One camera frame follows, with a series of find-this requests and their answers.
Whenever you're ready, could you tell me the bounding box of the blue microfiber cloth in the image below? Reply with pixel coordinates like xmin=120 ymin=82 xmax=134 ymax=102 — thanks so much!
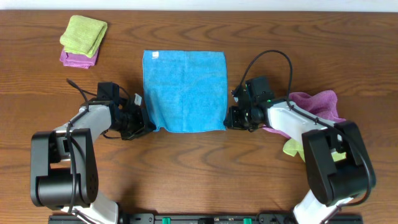
xmin=142 ymin=50 xmax=228 ymax=133

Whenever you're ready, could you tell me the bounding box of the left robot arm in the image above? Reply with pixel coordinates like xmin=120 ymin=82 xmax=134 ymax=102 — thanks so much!
xmin=30 ymin=98 xmax=155 ymax=223

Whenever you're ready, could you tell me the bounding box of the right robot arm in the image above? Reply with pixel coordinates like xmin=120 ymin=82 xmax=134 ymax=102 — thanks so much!
xmin=224 ymin=99 xmax=375 ymax=223

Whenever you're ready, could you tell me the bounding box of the crumpled green cloth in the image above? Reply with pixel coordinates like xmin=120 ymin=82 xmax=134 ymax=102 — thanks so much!
xmin=283 ymin=139 xmax=346 ymax=162

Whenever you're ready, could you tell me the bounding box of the crumpled purple cloth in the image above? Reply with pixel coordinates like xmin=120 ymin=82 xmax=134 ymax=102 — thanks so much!
xmin=264 ymin=90 xmax=345 ymax=142

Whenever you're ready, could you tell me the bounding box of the folded purple cloth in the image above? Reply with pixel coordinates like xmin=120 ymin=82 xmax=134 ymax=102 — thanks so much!
xmin=60 ymin=49 xmax=99 ymax=69

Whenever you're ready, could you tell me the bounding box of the folded green cloth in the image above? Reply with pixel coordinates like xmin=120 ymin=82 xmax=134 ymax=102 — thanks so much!
xmin=60 ymin=15 xmax=108 ymax=58

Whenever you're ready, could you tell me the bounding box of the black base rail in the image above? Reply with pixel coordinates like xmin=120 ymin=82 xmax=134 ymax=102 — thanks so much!
xmin=48 ymin=213 xmax=364 ymax=224

